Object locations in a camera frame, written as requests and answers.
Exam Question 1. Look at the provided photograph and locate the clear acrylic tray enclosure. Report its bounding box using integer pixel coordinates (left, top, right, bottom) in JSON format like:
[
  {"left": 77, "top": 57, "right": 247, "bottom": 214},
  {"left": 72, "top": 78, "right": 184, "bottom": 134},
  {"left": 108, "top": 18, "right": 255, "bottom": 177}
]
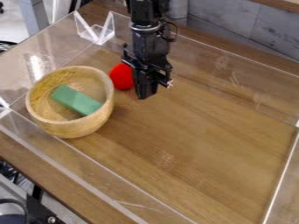
[{"left": 0, "top": 13, "right": 299, "bottom": 224}]

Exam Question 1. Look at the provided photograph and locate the black table leg bracket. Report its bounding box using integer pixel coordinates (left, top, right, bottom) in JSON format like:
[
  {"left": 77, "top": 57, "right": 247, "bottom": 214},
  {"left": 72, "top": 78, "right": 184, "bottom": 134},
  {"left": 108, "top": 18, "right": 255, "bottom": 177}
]
[{"left": 25, "top": 185, "right": 65, "bottom": 224}]

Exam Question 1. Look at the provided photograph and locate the black cable on floor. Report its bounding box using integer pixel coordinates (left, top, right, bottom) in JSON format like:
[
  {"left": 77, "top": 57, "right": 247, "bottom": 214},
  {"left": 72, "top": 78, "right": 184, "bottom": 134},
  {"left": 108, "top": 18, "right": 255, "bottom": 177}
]
[{"left": 0, "top": 199, "right": 28, "bottom": 224}]

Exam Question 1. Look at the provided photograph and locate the red plush fruit green stem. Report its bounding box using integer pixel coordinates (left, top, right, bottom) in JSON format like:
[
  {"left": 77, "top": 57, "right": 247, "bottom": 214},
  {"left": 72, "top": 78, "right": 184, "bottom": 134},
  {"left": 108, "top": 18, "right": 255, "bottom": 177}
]
[{"left": 109, "top": 63, "right": 135, "bottom": 90}]

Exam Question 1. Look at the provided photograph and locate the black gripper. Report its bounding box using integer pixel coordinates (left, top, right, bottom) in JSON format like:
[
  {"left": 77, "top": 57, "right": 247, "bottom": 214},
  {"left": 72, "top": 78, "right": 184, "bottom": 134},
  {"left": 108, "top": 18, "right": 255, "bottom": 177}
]
[{"left": 121, "top": 24, "right": 173, "bottom": 100}]

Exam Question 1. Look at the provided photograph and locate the green rectangular block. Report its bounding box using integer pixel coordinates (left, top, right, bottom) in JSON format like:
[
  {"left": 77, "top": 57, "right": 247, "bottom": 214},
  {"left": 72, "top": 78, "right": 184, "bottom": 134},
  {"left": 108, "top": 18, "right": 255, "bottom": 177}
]
[{"left": 51, "top": 84, "right": 103, "bottom": 116}]

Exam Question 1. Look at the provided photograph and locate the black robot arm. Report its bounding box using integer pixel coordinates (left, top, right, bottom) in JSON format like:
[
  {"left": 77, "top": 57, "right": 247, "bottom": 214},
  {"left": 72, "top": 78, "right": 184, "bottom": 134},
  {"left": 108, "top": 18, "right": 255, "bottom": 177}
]
[{"left": 121, "top": 0, "right": 177, "bottom": 100}]

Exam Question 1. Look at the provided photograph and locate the light wooden bowl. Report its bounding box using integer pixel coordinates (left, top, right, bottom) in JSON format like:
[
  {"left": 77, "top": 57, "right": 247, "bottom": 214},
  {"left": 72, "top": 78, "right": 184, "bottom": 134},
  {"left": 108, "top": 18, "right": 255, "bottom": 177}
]
[{"left": 25, "top": 66, "right": 115, "bottom": 138}]

